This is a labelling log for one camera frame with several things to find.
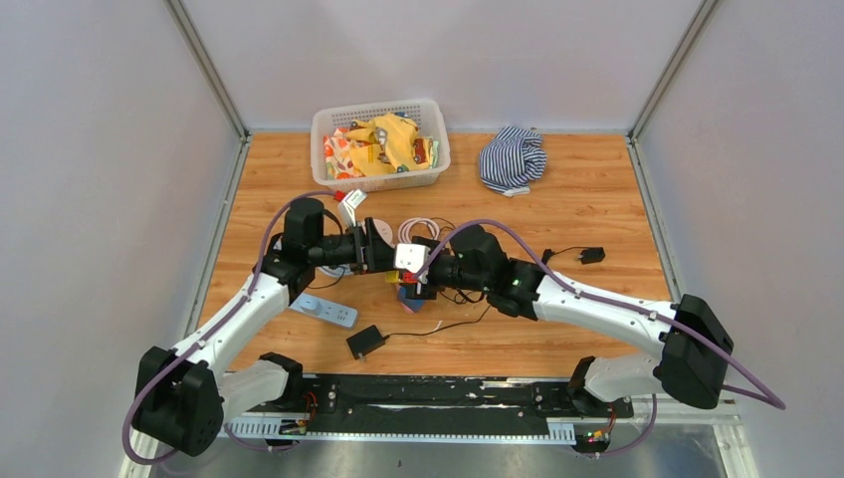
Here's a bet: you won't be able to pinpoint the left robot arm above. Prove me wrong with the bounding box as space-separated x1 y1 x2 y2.
121 191 396 465

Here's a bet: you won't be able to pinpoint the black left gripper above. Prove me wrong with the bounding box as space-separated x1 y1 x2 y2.
309 218 397 276

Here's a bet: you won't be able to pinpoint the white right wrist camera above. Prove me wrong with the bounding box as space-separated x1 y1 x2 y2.
393 243 430 284

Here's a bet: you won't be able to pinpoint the round pink power strip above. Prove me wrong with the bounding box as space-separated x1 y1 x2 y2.
375 220 395 245

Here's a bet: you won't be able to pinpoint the black power adapter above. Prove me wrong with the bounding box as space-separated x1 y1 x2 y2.
346 325 387 360

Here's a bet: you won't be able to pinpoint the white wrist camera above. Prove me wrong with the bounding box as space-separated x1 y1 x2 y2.
393 243 430 284
337 189 367 227

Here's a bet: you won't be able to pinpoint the blue cube socket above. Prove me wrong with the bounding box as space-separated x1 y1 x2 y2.
397 294 432 314

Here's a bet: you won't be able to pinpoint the thin black adapter cable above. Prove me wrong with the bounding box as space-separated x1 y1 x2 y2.
382 217 493 339

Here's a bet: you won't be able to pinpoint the aluminium frame rail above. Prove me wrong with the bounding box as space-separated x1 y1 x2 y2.
163 0 249 143

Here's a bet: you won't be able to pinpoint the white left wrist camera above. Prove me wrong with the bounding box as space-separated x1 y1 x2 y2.
337 189 367 227

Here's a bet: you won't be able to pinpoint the yellow patterned clothes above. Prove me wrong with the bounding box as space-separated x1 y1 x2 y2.
322 112 440 180

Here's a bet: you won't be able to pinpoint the white plastic basket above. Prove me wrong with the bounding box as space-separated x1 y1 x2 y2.
311 99 451 192

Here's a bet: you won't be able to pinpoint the coiled pink cable with plug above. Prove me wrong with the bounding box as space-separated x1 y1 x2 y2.
397 218 443 249

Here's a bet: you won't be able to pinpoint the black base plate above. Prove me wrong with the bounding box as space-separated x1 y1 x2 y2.
240 372 634 437

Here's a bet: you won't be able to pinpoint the white power strip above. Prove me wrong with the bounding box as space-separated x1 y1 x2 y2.
290 293 358 330

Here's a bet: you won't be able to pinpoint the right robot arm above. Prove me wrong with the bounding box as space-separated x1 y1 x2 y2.
394 221 734 416

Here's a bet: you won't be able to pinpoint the blue white striped cloth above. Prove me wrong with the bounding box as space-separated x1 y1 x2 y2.
479 126 547 197

